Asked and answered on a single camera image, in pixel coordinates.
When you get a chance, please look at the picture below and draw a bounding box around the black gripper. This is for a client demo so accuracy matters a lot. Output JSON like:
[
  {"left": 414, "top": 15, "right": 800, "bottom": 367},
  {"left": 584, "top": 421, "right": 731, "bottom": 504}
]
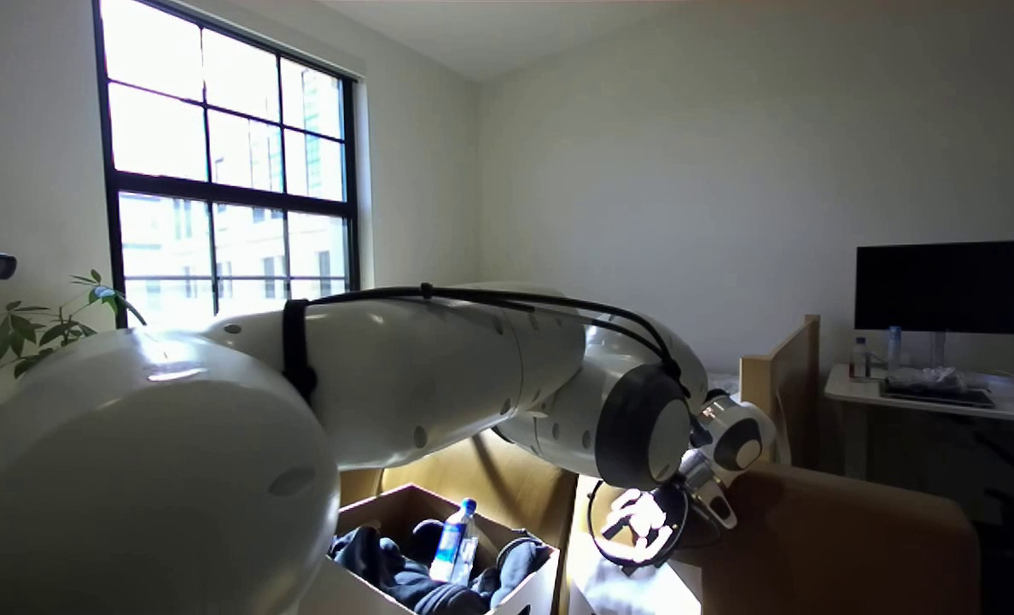
[{"left": 605, "top": 456, "right": 710, "bottom": 564}]

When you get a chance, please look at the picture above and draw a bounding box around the clear bottle with blue label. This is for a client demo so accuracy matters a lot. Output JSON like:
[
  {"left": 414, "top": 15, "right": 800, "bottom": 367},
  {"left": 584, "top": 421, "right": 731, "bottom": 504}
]
[{"left": 426, "top": 494, "right": 482, "bottom": 586}]

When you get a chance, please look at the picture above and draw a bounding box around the white cardboard box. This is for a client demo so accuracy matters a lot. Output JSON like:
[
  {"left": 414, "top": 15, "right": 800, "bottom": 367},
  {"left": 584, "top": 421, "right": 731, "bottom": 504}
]
[{"left": 332, "top": 481, "right": 564, "bottom": 615}]

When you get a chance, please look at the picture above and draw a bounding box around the dark keyboard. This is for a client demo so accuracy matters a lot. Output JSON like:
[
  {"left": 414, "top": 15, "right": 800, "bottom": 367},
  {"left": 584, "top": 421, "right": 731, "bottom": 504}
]
[{"left": 876, "top": 373, "right": 1001, "bottom": 413}]

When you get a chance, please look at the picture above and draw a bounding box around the black computer monitor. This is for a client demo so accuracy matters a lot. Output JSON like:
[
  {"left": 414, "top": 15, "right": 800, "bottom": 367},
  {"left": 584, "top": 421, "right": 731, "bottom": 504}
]
[{"left": 855, "top": 236, "right": 1014, "bottom": 339}]

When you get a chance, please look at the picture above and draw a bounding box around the black framed grid window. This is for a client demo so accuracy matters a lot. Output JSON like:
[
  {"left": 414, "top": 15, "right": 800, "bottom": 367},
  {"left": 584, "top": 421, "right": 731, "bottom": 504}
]
[{"left": 88, "top": 0, "right": 362, "bottom": 335}]

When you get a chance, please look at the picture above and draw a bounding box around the green leafy houseplant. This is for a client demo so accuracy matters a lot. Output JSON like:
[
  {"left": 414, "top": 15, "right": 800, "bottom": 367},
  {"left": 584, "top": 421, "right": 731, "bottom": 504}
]
[{"left": 0, "top": 265, "right": 151, "bottom": 378}]

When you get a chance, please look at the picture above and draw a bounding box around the black velcro strap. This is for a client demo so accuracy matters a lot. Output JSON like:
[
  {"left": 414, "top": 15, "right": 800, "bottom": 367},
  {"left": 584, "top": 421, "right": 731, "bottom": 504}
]
[{"left": 276, "top": 292, "right": 320, "bottom": 407}]

